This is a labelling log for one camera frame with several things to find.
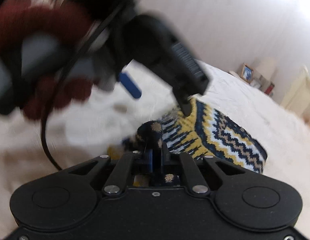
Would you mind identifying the navy yellow patterned knit sweater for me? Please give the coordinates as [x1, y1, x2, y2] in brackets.
[107, 98, 267, 174]

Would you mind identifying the grey gloved left hand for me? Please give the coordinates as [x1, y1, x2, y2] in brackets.
[0, 32, 96, 106]

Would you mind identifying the framed photo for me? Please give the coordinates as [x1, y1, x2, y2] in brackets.
[240, 63, 253, 84]

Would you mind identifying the red bottle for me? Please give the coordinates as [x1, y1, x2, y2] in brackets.
[264, 82, 275, 95]

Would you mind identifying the white table lamp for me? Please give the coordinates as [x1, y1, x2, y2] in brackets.
[255, 57, 276, 85]

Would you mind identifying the cream tufted headboard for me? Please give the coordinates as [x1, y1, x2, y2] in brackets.
[280, 66, 310, 127]

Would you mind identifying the black cable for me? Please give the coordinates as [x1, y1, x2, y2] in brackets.
[41, 17, 113, 172]

